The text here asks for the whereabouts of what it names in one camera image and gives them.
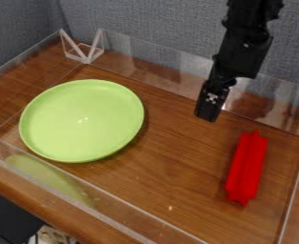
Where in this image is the red rectangular block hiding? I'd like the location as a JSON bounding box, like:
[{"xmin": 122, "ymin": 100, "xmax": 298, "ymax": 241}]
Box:
[{"xmin": 226, "ymin": 131, "xmax": 269, "ymax": 205}]

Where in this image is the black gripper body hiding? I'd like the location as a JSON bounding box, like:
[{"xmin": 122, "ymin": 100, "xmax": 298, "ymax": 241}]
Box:
[{"xmin": 207, "ymin": 27, "xmax": 274, "ymax": 91}]

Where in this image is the white power strip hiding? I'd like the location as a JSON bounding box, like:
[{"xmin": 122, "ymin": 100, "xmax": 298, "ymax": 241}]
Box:
[{"xmin": 26, "ymin": 225, "xmax": 80, "ymax": 244}]

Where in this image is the clear acrylic enclosure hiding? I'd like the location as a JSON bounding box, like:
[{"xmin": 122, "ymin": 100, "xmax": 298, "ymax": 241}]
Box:
[{"xmin": 0, "ymin": 30, "xmax": 299, "ymax": 244}]

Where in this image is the green round plate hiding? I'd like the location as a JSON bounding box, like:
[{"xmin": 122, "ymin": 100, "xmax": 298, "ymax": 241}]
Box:
[{"xmin": 19, "ymin": 79, "xmax": 146, "ymax": 163}]

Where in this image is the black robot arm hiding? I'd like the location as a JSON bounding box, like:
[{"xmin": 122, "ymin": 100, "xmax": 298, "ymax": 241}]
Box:
[{"xmin": 195, "ymin": 0, "xmax": 285, "ymax": 122}]

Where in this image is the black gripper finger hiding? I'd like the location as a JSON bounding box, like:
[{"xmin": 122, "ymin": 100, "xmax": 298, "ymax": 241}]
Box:
[{"xmin": 195, "ymin": 83, "xmax": 231, "ymax": 122}]

